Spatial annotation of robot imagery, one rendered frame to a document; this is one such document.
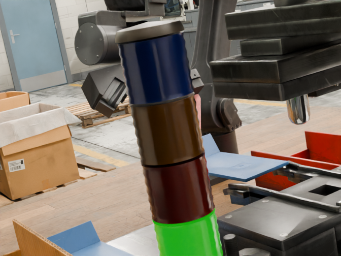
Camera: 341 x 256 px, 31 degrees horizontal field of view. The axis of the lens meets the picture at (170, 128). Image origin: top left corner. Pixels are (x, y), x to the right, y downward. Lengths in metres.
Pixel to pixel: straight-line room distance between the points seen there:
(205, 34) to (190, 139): 0.71
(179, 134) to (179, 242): 0.06
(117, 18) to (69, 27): 11.13
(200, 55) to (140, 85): 0.70
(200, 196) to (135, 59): 0.09
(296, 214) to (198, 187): 0.28
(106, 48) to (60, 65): 11.06
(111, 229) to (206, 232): 0.56
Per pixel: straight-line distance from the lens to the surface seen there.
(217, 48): 1.04
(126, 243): 0.80
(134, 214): 0.96
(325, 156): 1.02
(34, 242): 0.77
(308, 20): 0.55
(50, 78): 11.83
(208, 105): 0.99
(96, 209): 1.02
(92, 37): 0.84
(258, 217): 0.62
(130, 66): 0.34
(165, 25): 0.33
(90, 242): 0.81
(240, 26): 0.62
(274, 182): 0.94
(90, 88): 0.84
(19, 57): 11.66
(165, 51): 0.33
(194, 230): 0.36
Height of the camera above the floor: 1.21
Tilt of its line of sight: 12 degrees down
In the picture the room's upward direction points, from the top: 11 degrees counter-clockwise
